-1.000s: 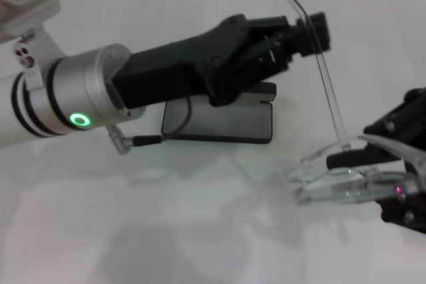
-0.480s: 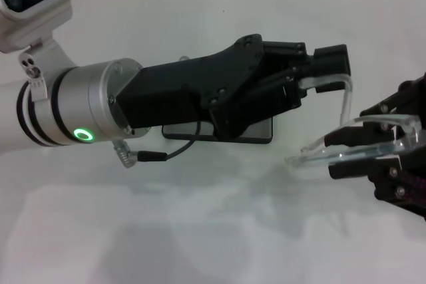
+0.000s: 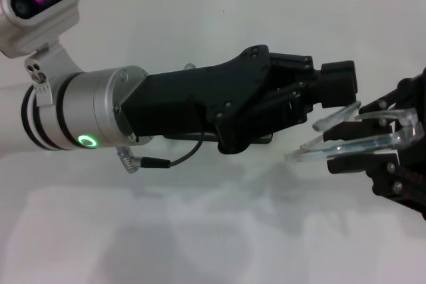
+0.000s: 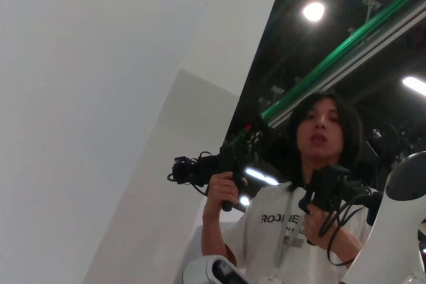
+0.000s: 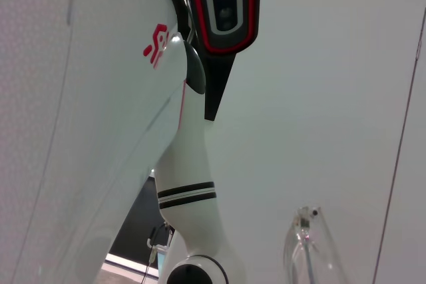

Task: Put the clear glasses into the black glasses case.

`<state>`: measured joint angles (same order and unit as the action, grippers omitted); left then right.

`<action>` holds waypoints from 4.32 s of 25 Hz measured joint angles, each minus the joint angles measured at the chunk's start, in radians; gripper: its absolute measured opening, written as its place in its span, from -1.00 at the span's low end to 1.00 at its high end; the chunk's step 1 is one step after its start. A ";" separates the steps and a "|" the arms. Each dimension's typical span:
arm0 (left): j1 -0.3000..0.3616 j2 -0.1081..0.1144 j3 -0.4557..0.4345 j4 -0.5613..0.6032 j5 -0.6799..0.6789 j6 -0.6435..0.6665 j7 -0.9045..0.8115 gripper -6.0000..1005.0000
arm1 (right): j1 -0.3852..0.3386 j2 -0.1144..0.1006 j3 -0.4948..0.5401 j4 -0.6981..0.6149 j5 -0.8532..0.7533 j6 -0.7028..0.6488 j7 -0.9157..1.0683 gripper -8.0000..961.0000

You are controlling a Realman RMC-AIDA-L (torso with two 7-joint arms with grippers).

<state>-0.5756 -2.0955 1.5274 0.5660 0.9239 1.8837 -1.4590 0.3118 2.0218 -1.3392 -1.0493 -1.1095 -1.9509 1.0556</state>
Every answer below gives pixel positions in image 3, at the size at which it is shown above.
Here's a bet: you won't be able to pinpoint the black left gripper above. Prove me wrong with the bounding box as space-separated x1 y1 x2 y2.
121 44 278 156

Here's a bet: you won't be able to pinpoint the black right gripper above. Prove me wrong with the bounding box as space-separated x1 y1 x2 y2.
323 67 426 222

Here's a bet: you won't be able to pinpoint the clear plastic glasses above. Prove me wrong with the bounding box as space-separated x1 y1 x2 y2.
284 100 419 166

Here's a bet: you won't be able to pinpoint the black glasses case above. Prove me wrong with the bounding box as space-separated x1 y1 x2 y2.
162 132 274 146

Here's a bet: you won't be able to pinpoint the black cable with silver plug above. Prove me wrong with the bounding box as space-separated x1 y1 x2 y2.
115 130 206 174

